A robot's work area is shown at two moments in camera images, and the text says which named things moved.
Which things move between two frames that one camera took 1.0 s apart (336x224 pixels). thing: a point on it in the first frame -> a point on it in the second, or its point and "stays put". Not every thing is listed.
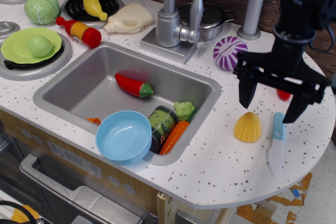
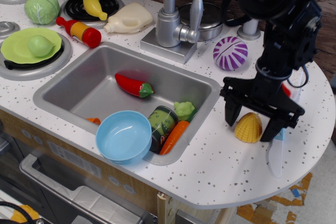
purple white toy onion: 226,51 stays put
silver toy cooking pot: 213,19 stays put
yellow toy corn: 247,127 stays put
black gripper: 285,67 -> 264,94
